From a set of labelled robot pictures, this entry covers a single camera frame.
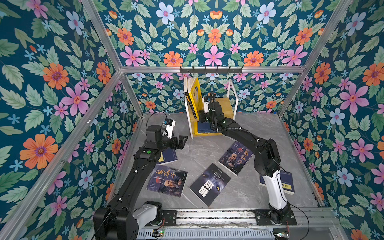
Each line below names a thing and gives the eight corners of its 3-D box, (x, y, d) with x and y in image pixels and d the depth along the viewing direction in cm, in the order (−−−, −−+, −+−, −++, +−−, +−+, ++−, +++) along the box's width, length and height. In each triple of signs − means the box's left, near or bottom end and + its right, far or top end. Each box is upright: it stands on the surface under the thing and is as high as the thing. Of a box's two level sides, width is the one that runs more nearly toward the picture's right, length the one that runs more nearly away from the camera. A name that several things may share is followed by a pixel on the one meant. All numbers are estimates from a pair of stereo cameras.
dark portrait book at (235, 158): (218, 161, 96) (218, 160, 94) (235, 142, 105) (235, 141, 103) (236, 176, 90) (237, 174, 88) (252, 154, 99) (253, 153, 97)
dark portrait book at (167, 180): (146, 189, 85) (145, 188, 83) (156, 166, 94) (155, 165, 92) (181, 197, 82) (180, 196, 80) (188, 173, 91) (187, 171, 89)
